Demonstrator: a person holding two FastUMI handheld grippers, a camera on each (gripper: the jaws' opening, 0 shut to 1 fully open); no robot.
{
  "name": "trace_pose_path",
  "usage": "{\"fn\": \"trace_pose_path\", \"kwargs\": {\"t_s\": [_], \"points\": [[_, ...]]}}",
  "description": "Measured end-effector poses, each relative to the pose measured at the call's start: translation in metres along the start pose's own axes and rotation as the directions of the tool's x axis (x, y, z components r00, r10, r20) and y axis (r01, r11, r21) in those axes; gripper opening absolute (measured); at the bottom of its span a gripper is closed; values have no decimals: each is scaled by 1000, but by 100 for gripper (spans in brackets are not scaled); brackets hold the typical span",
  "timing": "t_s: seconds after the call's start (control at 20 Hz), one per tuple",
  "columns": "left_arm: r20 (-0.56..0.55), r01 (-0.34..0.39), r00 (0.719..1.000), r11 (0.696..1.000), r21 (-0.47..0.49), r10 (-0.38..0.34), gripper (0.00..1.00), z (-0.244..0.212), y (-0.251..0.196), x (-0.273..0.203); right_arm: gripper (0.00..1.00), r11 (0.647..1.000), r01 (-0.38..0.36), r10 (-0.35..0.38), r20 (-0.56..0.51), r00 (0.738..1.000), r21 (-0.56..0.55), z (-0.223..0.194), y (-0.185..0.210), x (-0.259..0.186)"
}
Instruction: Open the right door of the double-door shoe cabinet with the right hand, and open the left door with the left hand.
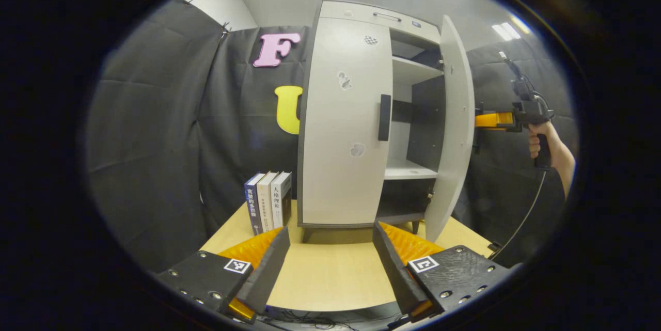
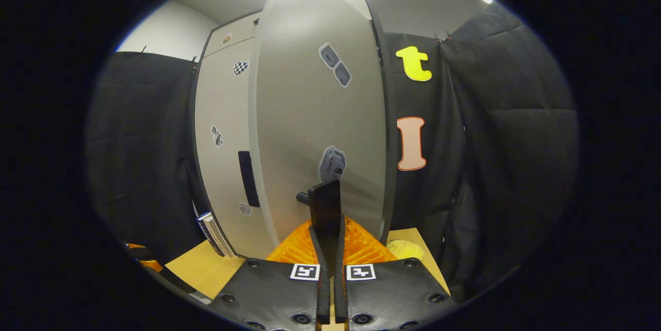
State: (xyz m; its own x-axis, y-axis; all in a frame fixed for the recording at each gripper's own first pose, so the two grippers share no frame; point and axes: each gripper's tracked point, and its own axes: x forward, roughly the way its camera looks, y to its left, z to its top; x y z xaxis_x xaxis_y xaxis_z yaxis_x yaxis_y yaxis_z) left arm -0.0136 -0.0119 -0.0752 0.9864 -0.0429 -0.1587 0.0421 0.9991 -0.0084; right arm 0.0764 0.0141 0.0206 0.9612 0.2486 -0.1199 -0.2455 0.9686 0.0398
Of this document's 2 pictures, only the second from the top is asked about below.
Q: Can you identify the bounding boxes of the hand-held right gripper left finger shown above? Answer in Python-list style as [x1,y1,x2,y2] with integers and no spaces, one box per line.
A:
[209,216,331,331]

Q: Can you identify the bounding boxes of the yellow ball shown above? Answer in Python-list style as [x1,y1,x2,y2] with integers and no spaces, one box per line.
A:
[386,240,425,262]

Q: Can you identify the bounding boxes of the grey cabinet door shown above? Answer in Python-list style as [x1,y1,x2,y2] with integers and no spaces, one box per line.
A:
[248,0,388,259]
[194,37,277,259]

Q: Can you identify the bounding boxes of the stack of books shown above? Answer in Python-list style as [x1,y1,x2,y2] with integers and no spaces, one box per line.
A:
[196,212,235,258]

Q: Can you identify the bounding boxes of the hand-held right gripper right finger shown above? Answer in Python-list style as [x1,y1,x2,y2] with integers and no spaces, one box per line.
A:
[333,216,458,331]

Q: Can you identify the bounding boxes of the black door handle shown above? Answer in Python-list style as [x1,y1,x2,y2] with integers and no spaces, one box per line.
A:
[297,180,342,264]
[238,151,260,208]

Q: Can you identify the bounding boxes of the grey double-door shoe cabinet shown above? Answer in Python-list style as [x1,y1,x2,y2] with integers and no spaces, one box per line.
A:
[191,0,398,260]

